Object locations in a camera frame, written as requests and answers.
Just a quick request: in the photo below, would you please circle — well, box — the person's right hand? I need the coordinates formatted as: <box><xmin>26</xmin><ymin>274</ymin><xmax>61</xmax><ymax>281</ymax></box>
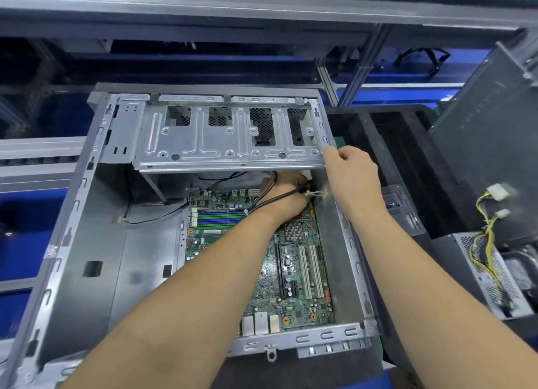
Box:
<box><xmin>322</xmin><ymin>144</ymin><xmax>388</xmax><ymax>228</ymax></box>

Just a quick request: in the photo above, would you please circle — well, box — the person's left forearm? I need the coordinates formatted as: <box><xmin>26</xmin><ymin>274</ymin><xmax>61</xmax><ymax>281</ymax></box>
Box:
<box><xmin>61</xmin><ymin>208</ymin><xmax>291</xmax><ymax>389</ymax></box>

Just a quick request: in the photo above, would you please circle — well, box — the grey flat metal rail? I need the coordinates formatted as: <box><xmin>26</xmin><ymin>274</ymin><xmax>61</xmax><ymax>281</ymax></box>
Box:
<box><xmin>0</xmin><ymin>136</ymin><xmax>90</xmax><ymax>193</ymax></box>

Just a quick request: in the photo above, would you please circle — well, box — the clear plastic screw tray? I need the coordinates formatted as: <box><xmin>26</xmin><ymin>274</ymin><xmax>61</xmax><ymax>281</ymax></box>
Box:
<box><xmin>382</xmin><ymin>183</ymin><xmax>430</xmax><ymax>239</ymax></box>

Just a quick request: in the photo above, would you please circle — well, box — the yellow black cable bundle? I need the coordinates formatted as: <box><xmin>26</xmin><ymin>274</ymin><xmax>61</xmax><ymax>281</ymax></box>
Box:
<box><xmin>466</xmin><ymin>183</ymin><xmax>516</xmax><ymax>310</ymax></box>

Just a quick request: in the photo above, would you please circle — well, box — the person's left hand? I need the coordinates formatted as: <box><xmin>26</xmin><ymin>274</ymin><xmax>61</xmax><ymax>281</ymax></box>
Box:
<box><xmin>259</xmin><ymin>169</ymin><xmax>314</xmax><ymax>228</ymax></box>

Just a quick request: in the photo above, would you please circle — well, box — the grey metal computer case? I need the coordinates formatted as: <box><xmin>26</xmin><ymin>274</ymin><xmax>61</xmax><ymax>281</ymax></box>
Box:
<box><xmin>0</xmin><ymin>82</ymin><xmax>382</xmax><ymax>389</ymax></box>

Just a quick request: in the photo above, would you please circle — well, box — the grey power supply unit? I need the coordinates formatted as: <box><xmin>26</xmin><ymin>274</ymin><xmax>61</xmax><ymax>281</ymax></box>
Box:
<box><xmin>452</xmin><ymin>230</ymin><xmax>538</xmax><ymax>322</ymax></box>

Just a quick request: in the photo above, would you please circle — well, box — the green motherboard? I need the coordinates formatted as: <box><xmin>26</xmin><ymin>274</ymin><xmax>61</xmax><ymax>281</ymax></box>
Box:
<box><xmin>180</xmin><ymin>186</ymin><xmax>337</xmax><ymax>339</ymax></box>

